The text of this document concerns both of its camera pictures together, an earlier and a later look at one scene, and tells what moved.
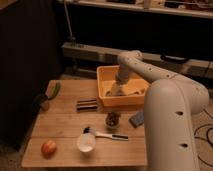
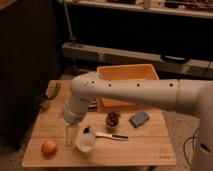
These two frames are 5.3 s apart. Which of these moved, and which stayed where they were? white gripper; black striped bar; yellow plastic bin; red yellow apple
Moved: white gripper
Stayed: yellow plastic bin; red yellow apple; black striped bar
